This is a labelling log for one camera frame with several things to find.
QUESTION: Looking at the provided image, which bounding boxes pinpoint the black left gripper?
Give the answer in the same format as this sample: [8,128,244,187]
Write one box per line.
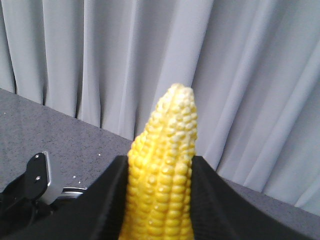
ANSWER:
[0,174,60,238]

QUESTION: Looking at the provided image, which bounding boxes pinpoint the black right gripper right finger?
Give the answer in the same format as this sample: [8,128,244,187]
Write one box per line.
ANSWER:
[191,156,320,240]

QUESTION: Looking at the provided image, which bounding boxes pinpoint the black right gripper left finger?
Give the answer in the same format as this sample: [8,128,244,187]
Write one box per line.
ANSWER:
[30,155,128,240]

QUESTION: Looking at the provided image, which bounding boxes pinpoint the yellow corn cob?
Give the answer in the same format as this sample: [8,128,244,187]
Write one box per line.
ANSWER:
[119,83,198,240]

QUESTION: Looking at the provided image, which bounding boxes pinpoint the white pleated curtain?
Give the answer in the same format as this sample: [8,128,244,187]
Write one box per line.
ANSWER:
[0,0,320,215]

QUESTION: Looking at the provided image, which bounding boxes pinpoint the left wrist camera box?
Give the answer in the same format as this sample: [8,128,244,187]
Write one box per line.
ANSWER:
[23,151,87,205]

